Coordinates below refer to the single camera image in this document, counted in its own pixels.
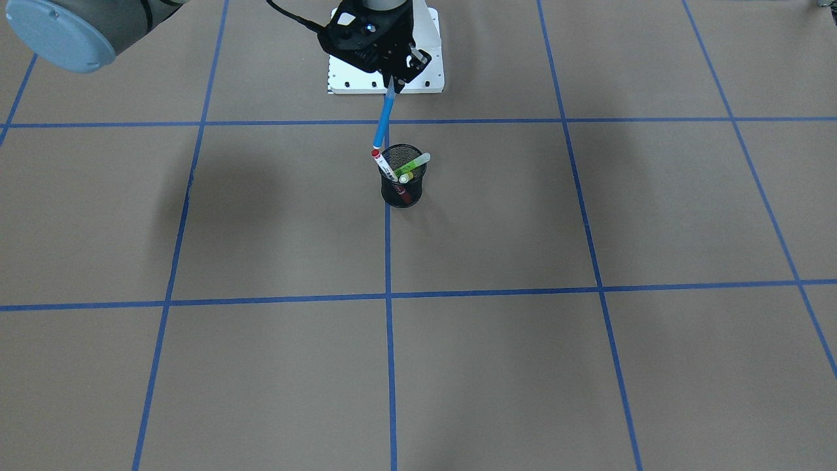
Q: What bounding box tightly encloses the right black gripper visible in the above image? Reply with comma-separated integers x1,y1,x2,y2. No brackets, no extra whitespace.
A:
318,1,432,95

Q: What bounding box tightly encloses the green highlighter pen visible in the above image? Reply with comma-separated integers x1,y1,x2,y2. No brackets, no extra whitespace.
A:
394,152,431,178

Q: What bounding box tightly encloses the black mesh pen cup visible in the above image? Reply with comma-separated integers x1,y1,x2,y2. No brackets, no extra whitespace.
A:
379,144,429,208

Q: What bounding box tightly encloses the red and white marker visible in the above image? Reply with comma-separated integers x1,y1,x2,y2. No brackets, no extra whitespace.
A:
371,148,413,208

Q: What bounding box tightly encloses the blue highlighter pen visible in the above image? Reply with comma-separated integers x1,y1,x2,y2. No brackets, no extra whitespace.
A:
373,82,397,149

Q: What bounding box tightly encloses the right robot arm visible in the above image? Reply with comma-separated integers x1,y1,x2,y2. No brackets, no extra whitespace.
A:
5,1,441,93

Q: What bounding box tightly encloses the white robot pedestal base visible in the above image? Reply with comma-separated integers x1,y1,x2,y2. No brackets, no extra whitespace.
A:
326,1,445,95

